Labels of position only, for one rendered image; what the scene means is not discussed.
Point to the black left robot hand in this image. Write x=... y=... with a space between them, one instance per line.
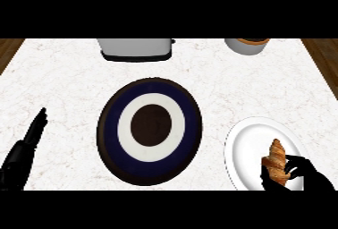
x=19 y=155

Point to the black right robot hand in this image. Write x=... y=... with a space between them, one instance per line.
x=307 y=176

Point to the brown croissant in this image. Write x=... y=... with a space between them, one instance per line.
x=276 y=162

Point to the navy and white ringed plate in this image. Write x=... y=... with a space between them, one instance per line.
x=149 y=131

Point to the grey toaster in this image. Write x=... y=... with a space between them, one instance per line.
x=134 y=49

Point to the white cup with brown rim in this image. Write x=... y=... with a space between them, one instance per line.
x=246 y=46

